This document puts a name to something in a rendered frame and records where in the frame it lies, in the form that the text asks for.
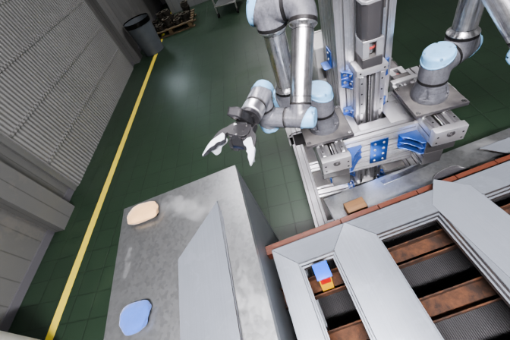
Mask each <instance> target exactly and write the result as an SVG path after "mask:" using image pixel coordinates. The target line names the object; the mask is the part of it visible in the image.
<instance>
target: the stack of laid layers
mask: <svg viewBox="0 0 510 340"><path fill-rule="evenodd" d="M508 194H510V185H508V186H505V187H502V188H499V189H498V190H494V191H492V192H489V193H487V194H483V195H484V196H486V197H487V198H488V199H490V200H495V199H497V198H500V197H503V196H505V195H508ZM435 221H437V222H438V223H439V225H440V226H441V227H442V228H443V230H444V231H445V232H446V233H447V235H448V236H449V237H450V238H451V239H452V240H453V241H454V242H455V244H456V245H457V246H458V247H459V249H460V250H461V251H462V252H463V253H464V255H465V256H466V257H467V258H468V259H469V260H470V261H471V263H472V264H473V265H474V266H475V267H476V269H477V270H478V271H479V272H480V274H481V275H482V276H483V277H484V278H485V279H486V280H487V281H488V283H489V284H490V285H491V286H492V288H493V289H494V290H495V291H496V293H497V294H498V295H499V296H500V297H501V299H503V300H504V302H505V303H506V304H507V305H508V307H509V308H510V278H509V277H508V276H507V275H506V274H505V273H504V272H503V271H502V270H501V269H500V268H499V267H498V266H497V265H496V264H495V263H494V262H493V261H492V260H490V259H489V258H488V257H487V256H486V255H485V254H484V253H483V252H482V251H481V250H480V249H479V248H477V247H476V246H475V245H474V244H473V243H472V242H471V241H470V240H469V239H468V238H467V237H466V236H464V235H463V234H462V233H461V232H460V231H459V230H458V229H457V228H456V227H455V226H454V225H453V224H452V223H451V222H450V221H449V220H448V219H447V218H446V217H445V216H444V215H443V214H442V213H441V212H440V211H438V212H435V213H433V214H430V215H428V216H424V217H422V218H420V219H416V220H414V221H412V222H408V223H406V224H403V225H400V226H398V227H395V228H392V229H389V230H388V231H384V232H382V233H379V234H376V235H377V236H378V238H379V239H380V241H381V242H382V244H383V246H384V248H385V249H386V250H387V248H386V246H385V245H384V243H383V241H384V240H387V239H389V238H393V237H395V236H397V235H400V234H403V233H405V232H408V231H411V230H414V229H416V228H419V227H421V226H424V225H428V224H430V223H432V222H435ZM387 252H388V250H387ZM388 254H389V256H390V257H391V258H392V256H391V254H390V253H389V252H388ZM324 260H326V262H327V261H330V260H334V261H335V264H336V266H337V268H338V270H339V273H340V275H341V277H342V279H343V281H344V283H345V286H346V288H347V290H348V293H349V294H350V296H351V299H352V301H353V303H354V305H355V307H356V309H357V312H358V314H359V316H360V318H361V321H362V323H363V325H364V327H365V329H366V331H367V334H368V335H369V337H370V340H376V337H375V335H374V334H373V331H372V329H371V328H370V324H369V323H368V321H367V318H366V317H365V315H364V312H363V310H362V308H361V306H360V304H359V302H358V300H357V298H356V295H355V293H354V291H353V289H352V287H351V285H350V283H349V281H348V278H347V276H346V275H345V272H344V270H343V268H342V265H341V264H340V262H339V260H338V257H337V256H336V254H335V251H334V250H333V251H330V252H328V253H325V254H323V255H320V256H318V257H314V258H312V259H310V260H306V261H304V262H302V263H299V264H298V265H299V267H300V270H301V273H302V276H303V278H304V281H305V284H306V286H307V290H308V293H309V295H310V299H311V301H312V304H313V307H314V310H315V312H316V315H317V318H318V320H319V323H320V327H321V329H322V331H323V335H324V338H325V340H330V338H329V334H328V332H327V330H326V326H325V323H324V322H323V318H322V316H321V313H320V309H319V308H318V305H317V302H316V299H315V297H314V294H313V291H312V288H311V286H310V283H309V280H308V278H307V274H306V272H305V269H309V268H311V267H312V265H314V264H316V263H320V262H322V261H324ZM392 260H393V258H392ZM393 262H394V263H395V261H394V260H393ZM395 265H396V266H397V264H396V263H395ZM397 268H398V266H397ZM398 270H399V272H400V273H401V274H402V272H401V270H400V269H399V268H398ZM402 276H403V278H404V279H405V281H406V282H407V284H408V281H407V280H406V278H405V277H404V275H403V274H402ZM408 286H409V287H410V289H411V290H412V292H413V293H414V291H413V289H412V288H411V286H410V285H409V284H408ZM414 296H415V297H416V299H417V300H418V302H419V303H420V305H421V306H422V308H423V310H424V311H425V313H426V315H427V316H428V317H429V319H430V316H429V315H428V313H427V312H426V310H425V309H424V307H423V305H422V304H421V302H420V301H419V299H418V298H417V295H416V294H415V293H414ZM430 321H431V323H432V324H433V325H434V327H435V329H436V331H437V332H438V333H439V330H438V329H437V328H436V326H435V324H434V323H433V321H432V320H431V319H430ZM439 335H440V337H441V338H442V340H444V339H443V337H442V336H441V334H440V333H439Z"/></svg>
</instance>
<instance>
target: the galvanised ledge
mask: <svg viewBox="0 0 510 340"><path fill-rule="evenodd" d="M508 137H510V128H508V129H505V130H503V131H500V132H498V133H495V134H492V135H489V136H488V137H484V138H482V139H479V140H476V141H474V142H472V143H469V144H466V145H464V146H460V147H459V148H456V149H453V150H450V151H448V152H446V153H443V154H442V155H441V157H440V160H439V161H436V162H434V163H433V164H431V165H428V166H426V167H423V168H421V169H419V170H416V171H415V172H412V173H410V174H408V175H405V176H403V177H401V178H398V179H396V180H394V181H391V182H389V183H388V184H384V185H383V183H382V182H381V180H384V179H386V178H388V177H391V176H393V175H396V174H398V173H399V172H403V171H404V170H406V169H408V168H411V167H413V166H416V165H418V164H420V163H417V164H414V165H411V166H408V167H407V168H403V169H401V170H398V171H396V172H393V173H391V174H388V175H385V176H382V177H381V178H377V179H375V180H372V181H369V182H367V183H365V184H362V185H359V186H357V187H353V188H352V189H349V190H346V191H343V192H341V193H339V194H336V195H333V196H331V197H327V198H326V199H324V203H325V204H326V206H327V208H328V210H329V212H330V214H331V216H332V218H333V220H334V221H335V220H337V219H339V220H340V218H342V217H345V216H347V215H348V214H347V213H346V212H345V210H344V205H343V204H344V203H347V202H349V201H351V200H354V199H357V198H358V197H363V199H364V201H365V202H366V204H367V205H368V208H369V207H371V206H375V205H377V204H379V203H382V202H385V201H387V200H391V199H393V198H395V197H399V196H401V195H403V194H406V193H409V192H411V191H413V190H416V189H419V188H422V187H425V186H427V185H429V184H432V183H433V177H434V175H435V174H437V173H438V172H440V171H442V170H443V169H445V168H448V167H450V166H453V165H458V166H460V167H464V168H475V167H477V166H479V165H483V164H485V163H488V162H491V161H494V160H496V159H499V158H501V157H503V156H507V155H509V154H507V153H498V152H493V151H489V150H481V149H480V148H481V147H484V146H487V145H490V144H492V143H495V142H498V141H500V140H504V139H506V138H508Z"/></svg>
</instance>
